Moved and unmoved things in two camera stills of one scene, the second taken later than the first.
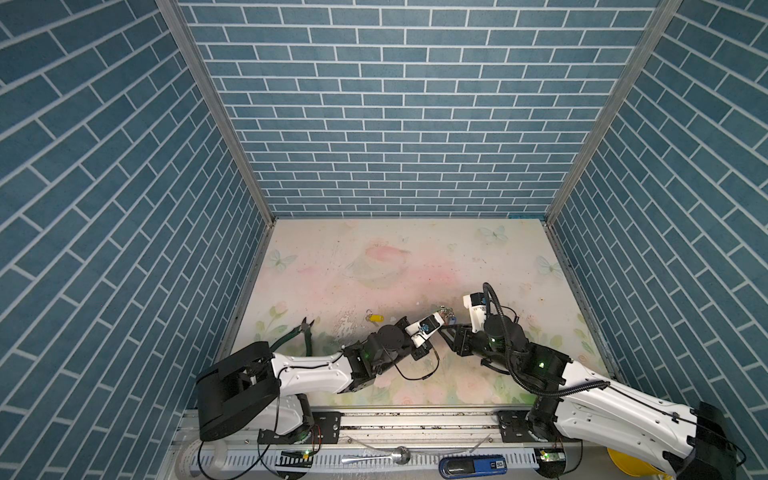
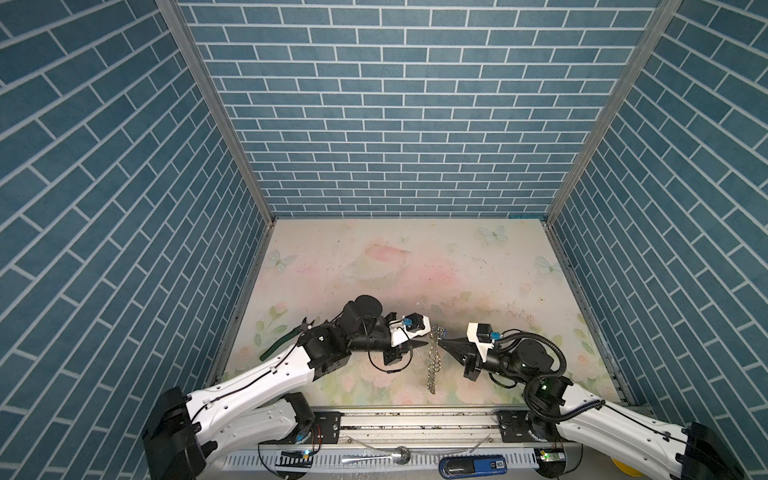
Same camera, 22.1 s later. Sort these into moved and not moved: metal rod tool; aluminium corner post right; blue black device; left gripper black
Moved: left gripper black
Not moved: aluminium corner post right; blue black device; metal rod tool
